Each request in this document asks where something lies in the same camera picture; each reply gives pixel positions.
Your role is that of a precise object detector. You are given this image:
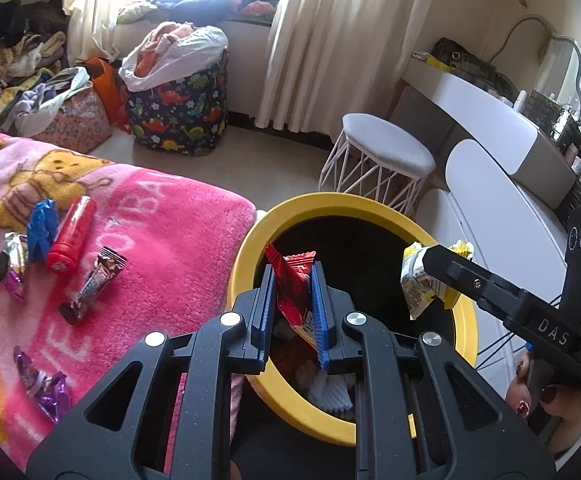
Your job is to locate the orange towel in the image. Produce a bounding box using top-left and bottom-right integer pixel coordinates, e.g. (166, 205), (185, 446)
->
(135, 21), (194, 78)

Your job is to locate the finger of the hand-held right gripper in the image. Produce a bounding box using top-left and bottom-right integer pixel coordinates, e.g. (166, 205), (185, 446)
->
(423, 245), (532, 332)

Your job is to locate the red snack wrapper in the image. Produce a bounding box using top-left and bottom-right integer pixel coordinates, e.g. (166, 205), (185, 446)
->
(264, 242), (321, 356)

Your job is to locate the dark handbag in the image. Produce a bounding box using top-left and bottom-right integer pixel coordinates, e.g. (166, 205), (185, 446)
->
(429, 37), (496, 78)

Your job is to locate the pile of clothes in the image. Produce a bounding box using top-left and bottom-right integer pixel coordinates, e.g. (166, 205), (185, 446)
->
(0, 0), (71, 133)

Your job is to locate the red tube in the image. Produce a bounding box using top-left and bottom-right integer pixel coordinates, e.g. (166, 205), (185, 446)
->
(46, 195), (96, 273)

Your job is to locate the white rounded cabinet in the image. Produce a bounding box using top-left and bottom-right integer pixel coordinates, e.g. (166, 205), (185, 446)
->
(413, 139), (571, 376)

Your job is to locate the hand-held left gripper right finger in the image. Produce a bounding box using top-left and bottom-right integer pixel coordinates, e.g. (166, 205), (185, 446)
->
(311, 261), (556, 480)

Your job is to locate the pink printed blanket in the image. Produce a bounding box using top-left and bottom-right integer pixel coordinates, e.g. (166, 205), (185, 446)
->
(0, 132), (257, 476)

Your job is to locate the vanity mirror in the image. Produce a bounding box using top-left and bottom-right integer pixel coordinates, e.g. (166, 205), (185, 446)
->
(540, 35), (581, 121)

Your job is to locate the brown candy wrapper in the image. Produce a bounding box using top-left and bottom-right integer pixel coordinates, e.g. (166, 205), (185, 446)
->
(59, 246), (128, 326)

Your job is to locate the blue wrapper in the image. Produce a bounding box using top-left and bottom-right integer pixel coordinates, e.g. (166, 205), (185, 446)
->
(26, 199), (57, 263)

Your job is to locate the yellow snack wrapper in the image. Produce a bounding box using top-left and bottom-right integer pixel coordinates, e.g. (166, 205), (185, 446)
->
(401, 239), (475, 320)

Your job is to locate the dinosaur print hamper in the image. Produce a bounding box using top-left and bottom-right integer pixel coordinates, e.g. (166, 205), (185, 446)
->
(123, 47), (231, 157)

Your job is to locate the white foam net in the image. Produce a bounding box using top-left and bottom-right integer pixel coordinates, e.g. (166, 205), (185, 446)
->
(295, 360), (356, 413)

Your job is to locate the white plastic bag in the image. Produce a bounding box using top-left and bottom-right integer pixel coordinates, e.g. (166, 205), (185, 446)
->
(119, 24), (228, 93)

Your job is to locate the silver purple wrapper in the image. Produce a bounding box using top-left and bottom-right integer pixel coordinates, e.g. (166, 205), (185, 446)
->
(1, 232), (30, 305)

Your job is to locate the person's right hand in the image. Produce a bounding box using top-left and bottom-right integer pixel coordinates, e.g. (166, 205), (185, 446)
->
(506, 355), (581, 463)

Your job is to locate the grey curved hose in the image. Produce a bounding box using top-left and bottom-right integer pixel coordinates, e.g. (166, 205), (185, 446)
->
(493, 14), (553, 68)

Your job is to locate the wide cream curtain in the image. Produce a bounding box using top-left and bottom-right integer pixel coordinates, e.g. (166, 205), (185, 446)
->
(254, 0), (443, 136)

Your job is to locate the yellow rimmed black trash bin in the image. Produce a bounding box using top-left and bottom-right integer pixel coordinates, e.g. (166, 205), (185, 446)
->
(228, 192), (478, 480)

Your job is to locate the white stool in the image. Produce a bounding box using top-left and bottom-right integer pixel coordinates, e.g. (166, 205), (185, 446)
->
(317, 112), (437, 218)

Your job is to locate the black cosmetics organizer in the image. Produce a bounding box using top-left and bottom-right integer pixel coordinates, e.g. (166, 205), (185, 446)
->
(525, 89), (581, 143)

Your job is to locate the narrow cream curtain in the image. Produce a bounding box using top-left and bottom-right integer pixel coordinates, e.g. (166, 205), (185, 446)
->
(63, 0), (144, 63)

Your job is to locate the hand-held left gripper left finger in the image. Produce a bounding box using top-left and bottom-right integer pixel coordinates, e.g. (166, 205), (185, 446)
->
(25, 262), (277, 480)

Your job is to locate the orange bag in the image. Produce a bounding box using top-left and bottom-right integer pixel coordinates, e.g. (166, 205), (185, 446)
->
(84, 56), (131, 133)

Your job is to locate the pink floral bag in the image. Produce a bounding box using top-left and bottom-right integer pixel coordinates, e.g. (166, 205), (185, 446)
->
(33, 85), (114, 155)

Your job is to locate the grey white garment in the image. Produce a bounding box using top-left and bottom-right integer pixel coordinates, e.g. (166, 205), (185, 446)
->
(5, 66), (91, 138)

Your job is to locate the yellow box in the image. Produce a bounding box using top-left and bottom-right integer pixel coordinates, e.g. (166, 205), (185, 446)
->
(413, 50), (453, 70)

